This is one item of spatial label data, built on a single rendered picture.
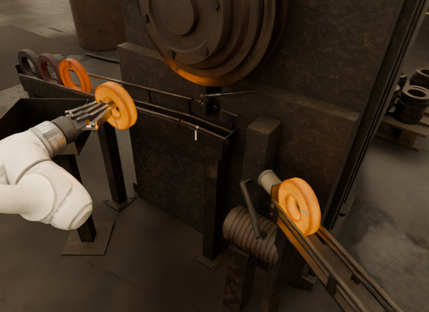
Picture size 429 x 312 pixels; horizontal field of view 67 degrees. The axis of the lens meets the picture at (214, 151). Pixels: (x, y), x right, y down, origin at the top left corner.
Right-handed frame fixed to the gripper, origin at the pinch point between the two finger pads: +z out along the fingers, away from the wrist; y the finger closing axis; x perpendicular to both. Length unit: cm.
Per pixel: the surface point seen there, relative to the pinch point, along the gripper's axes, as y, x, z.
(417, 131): 90, -80, 174
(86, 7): -230, -46, 162
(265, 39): 38.9, 21.3, 20.8
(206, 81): 20.8, 4.6, 20.0
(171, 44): 13.7, 17.0, 13.0
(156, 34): 8.9, 19.2, 12.3
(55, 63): -67, -13, 22
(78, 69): -49, -11, 22
